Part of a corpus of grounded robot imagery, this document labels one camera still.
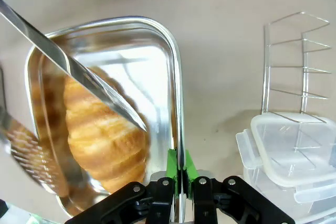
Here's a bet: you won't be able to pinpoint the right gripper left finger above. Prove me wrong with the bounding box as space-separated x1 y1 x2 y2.
64 149 182 224

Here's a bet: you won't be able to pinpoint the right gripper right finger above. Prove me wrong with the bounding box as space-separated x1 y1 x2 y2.
183 150 296 224

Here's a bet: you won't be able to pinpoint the clear plastic snap lid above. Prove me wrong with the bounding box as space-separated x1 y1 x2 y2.
235 129 336 209
249 112 336 189

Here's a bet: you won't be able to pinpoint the golden croissant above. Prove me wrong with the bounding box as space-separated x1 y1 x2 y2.
64 66 152 194

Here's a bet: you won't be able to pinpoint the steel rectangular food container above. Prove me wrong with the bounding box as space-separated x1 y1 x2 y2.
25 15 188 224

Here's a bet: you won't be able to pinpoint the steel serving tongs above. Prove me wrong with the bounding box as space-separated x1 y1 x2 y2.
0 0 148 198

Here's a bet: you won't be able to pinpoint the steel wire lid rack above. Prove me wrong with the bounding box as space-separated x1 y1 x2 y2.
262 11 332 125

